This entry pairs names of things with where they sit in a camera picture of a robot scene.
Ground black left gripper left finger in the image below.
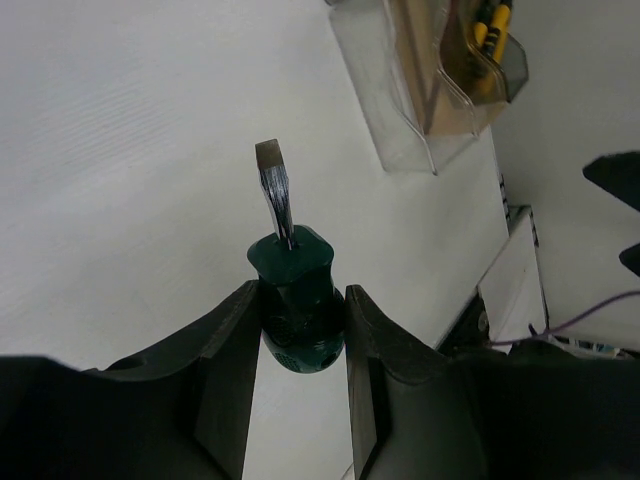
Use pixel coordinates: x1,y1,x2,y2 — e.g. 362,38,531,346
1,281,260,479

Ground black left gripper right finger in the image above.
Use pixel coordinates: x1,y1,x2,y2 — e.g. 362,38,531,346
345,285,639,479

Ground green stubby screwdriver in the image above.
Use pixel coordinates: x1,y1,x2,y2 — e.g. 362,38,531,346
247,139,345,374

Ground yellow long-nose pliers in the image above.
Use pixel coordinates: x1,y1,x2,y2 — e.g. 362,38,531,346
473,0,513,64

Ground clear plastic container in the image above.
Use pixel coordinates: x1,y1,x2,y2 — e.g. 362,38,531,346
329,0,529,175

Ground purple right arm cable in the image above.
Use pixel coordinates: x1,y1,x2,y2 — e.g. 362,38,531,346
492,289,640,349

